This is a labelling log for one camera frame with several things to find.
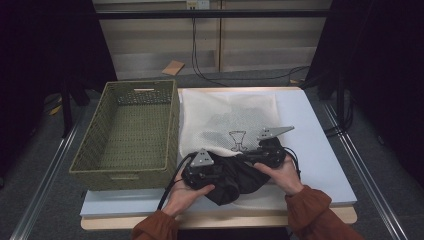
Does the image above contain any black curtain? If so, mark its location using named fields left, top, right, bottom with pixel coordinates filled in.
left=0, top=0, right=118, bottom=181
left=304, top=0, right=424, bottom=188

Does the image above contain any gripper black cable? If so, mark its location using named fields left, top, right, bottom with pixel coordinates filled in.
left=283, top=145, right=302, bottom=181
left=157, top=152, right=199, bottom=212

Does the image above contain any brown cardboard piece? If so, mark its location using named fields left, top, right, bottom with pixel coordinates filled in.
left=162, top=60, right=186, bottom=77

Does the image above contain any person's right hand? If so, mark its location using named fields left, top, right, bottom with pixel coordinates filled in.
left=253, top=153, right=305, bottom=197

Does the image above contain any green woven basket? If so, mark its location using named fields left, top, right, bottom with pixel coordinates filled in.
left=68, top=79, right=181, bottom=192

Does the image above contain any black stand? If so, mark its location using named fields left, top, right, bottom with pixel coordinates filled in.
left=59, top=79, right=91, bottom=139
left=316, top=63, right=354, bottom=134

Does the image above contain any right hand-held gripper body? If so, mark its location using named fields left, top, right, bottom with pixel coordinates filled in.
left=254, top=125, right=296, bottom=169

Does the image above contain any metal floor rail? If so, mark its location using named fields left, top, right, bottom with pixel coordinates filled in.
left=321, top=101, right=409, bottom=240
left=9, top=116, right=84, bottom=240

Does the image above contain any black wall cable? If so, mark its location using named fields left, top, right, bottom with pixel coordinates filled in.
left=191, top=18, right=311, bottom=88

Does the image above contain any white wall outlet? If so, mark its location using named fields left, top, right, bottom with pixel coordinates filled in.
left=186, top=0, right=210, bottom=10

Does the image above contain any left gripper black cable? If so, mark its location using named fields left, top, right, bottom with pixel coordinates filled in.
left=157, top=152, right=199, bottom=212

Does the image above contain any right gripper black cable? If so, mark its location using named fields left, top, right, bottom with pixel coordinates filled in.
left=283, top=145, right=302, bottom=181

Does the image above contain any pale blue table board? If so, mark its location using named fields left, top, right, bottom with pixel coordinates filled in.
left=79, top=89, right=358, bottom=219

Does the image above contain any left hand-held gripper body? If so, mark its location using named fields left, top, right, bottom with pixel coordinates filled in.
left=182, top=148, right=223, bottom=190

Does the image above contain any white mesh laundry bag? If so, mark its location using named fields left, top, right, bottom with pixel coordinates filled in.
left=178, top=89, right=291, bottom=210

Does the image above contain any person's left hand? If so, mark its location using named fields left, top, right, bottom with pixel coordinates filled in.
left=162, top=165, right=216, bottom=218

